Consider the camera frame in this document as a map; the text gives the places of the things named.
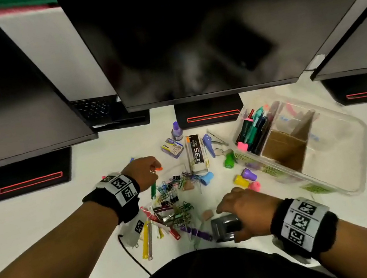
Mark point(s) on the black keyboard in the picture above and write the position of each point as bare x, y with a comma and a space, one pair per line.
123, 121
95, 110

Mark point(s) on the purple plastic clip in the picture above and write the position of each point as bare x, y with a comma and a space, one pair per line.
196, 233

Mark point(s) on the yellow plastic fastener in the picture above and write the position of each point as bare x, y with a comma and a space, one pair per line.
145, 241

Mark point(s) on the pink stamp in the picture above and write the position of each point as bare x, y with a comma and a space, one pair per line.
255, 187

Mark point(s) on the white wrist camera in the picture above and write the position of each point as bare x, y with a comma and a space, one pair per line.
134, 229

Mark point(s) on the yellow stamp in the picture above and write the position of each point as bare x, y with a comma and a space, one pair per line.
240, 182

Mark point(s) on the purple stamp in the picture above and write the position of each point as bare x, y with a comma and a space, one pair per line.
249, 175

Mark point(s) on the black marker wristband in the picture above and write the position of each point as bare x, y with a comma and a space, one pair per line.
116, 198
305, 225

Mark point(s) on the long black staple box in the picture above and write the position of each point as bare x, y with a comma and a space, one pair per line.
196, 152

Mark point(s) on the blue staple remover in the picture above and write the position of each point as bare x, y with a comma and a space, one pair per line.
208, 143

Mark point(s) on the pile of coloured paper clips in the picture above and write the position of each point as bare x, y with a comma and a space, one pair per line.
178, 208

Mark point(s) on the white desk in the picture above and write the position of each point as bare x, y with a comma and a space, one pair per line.
27, 235

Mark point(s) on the black stapler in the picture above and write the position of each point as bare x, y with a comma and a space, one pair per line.
225, 227

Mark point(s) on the green stamp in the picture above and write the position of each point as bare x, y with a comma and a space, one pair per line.
230, 160

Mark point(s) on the bundle of pens and markers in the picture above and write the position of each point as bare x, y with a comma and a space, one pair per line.
256, 128

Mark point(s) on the purple ink bottle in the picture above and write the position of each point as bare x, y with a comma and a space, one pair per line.
177, 133

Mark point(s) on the blue stamp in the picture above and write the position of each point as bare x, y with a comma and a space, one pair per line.
207, 178

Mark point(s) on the clear plastic storage box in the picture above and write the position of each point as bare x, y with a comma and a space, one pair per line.
338, 155

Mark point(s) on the person's right hand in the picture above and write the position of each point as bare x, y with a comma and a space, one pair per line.
252, 209

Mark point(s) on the person's left hand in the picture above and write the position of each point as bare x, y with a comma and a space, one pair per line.
143, 172

